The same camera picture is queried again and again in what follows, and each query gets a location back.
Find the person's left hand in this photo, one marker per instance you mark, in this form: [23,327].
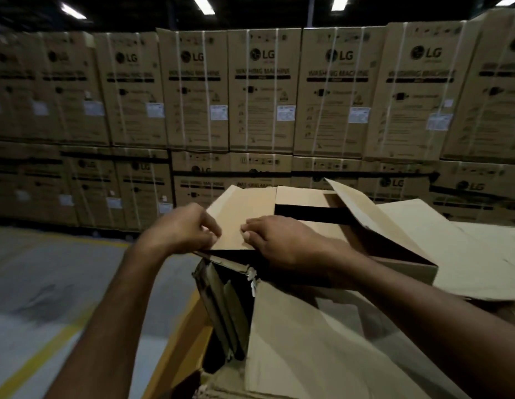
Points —
[174,230]

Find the person's right hand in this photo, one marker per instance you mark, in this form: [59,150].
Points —
[290,245]

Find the person's right thumb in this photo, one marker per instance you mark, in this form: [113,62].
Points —
[252,238]

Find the person's left fingers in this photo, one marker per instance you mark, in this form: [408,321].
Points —
[207,228]

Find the tan cardboard box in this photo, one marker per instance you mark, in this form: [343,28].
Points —
[240,216]

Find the person's right forearm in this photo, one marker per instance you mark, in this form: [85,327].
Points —
[428,328]

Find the person's left forearm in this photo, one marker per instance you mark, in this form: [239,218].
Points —
[116,319]

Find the upright folded dark cardboard pieces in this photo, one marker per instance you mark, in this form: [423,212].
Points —
[224,303]

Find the creased cardboard sheet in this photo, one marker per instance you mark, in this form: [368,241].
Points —
[307,349]

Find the yellow wooden cart edge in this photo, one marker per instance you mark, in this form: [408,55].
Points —
[180,349]

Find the large flat cardboard sheet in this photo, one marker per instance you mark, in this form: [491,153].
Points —
[461,253]

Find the pale flat cardboard sheet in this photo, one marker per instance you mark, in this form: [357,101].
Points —
[498,240]

